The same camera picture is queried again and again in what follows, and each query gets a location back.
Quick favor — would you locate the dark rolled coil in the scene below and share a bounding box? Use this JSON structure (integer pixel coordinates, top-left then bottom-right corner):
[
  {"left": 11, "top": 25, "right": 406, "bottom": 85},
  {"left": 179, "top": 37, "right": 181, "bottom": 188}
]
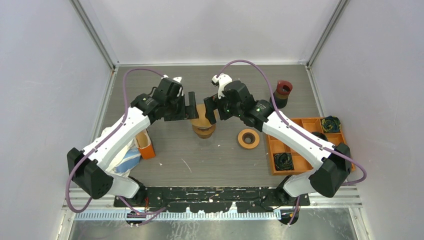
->
[
  {"left": 273, "top": 152, "right": 294, "bottom": 171},
  {"left": 311, "top": 131, "right": 328, "bottom": 141}
]

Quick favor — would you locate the brown paper coffee filter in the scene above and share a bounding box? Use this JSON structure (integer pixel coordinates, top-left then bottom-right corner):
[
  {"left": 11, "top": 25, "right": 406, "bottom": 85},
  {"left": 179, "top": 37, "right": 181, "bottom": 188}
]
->
[{"left": 190, "top": 103, "right": 212, "bottom": 129}]

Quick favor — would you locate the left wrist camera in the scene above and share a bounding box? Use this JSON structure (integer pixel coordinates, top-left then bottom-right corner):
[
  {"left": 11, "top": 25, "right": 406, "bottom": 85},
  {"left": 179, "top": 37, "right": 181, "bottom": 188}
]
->
[{"left": 172, "top": 76, "right": 184, "bottom": 97}]

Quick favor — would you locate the red black carafe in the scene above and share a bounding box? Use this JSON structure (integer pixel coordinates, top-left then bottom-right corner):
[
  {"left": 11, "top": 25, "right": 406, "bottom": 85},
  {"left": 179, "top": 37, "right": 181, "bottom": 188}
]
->
[{"left": 272, "top": 80, "right": 293, "bottom": 109}]

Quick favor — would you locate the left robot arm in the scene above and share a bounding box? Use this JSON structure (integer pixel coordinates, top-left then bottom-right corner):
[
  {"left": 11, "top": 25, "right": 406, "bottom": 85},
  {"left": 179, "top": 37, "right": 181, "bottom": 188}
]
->
[{"left": 67, "top": 77, "right": 199, "bottom": 207}]

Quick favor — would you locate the dark rolled coil front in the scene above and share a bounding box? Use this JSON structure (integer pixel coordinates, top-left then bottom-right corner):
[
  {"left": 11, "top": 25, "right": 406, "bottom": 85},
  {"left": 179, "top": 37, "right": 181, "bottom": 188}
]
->
[{"left": 273, "top": 152, "right": 294, "bottom": 171}]

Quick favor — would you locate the orange coffee filter box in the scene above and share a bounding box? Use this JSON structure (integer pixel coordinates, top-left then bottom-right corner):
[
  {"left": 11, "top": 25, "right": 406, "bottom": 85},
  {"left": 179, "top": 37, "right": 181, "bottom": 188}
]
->
[{"left": 135, "top": 129, "right": 156, "bottom": 160}]

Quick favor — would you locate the blue yellow rolled coil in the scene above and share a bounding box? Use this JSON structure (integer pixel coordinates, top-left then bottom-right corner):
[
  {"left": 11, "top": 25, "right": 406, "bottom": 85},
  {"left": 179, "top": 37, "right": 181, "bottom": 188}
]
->
[{"left": 320, "top": 115, "right": 341, "bottom": 134}]

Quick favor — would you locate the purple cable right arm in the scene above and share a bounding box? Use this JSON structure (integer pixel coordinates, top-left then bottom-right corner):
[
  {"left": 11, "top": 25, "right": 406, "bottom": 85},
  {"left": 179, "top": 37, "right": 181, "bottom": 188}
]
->
[{"left": 215, "top": 59, "right": 368, "bottom": 227}]

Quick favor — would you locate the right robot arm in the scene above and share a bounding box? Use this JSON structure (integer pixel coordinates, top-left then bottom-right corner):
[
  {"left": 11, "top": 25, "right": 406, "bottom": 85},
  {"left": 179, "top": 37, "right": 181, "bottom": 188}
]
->
[{"left": 204, "top": 77, "right": 352, "bottom": 206}]

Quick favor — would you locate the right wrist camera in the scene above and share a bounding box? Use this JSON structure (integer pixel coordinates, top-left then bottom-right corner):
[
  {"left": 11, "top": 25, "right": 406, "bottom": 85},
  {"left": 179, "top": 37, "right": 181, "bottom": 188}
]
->
[{"left": 211, "top": 73, "right": 233, "bottom": 99}]

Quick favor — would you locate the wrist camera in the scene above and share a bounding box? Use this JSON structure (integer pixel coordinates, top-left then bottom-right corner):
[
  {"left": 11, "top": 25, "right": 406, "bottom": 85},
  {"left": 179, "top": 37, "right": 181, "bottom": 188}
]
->
[
  {"left": 172, "top": 76, "right": 184, "bottom": 97},
  {"left": 211, "top": 73, "right": 233, "bottom": 99}
]

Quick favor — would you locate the dark rolled coil middle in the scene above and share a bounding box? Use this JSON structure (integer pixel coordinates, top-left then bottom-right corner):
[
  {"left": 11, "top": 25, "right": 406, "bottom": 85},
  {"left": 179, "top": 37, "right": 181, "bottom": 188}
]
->
[{"left": 311, "top": 131, "right": 328, "bottom": 141}]

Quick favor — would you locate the white blue plastic bag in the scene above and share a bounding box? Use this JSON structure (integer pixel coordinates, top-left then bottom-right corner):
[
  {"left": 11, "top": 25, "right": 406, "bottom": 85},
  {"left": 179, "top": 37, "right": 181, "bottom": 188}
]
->
[{"left": 106, "top": 138, "right": 141, "bottom": 177}]

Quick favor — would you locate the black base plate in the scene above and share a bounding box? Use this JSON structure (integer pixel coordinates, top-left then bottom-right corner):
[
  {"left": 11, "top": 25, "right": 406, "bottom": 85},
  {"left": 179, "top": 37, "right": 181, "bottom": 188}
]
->
[{"left": 128, "top": 186, "right": 296, "bottom": 213}]

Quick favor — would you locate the orange compartment tray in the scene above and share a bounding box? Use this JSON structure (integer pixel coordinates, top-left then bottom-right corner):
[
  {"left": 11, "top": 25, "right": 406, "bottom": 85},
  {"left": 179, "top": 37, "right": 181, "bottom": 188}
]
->
[{"left": 262, "top": 114, "right": 347, "bottom": 176}]

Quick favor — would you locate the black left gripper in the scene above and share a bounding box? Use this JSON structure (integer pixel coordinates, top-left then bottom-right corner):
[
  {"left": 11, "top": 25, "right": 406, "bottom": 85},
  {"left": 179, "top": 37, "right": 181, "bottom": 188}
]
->
[{"left": 164, "top": 91, "right": 198, "bottom": 122}]

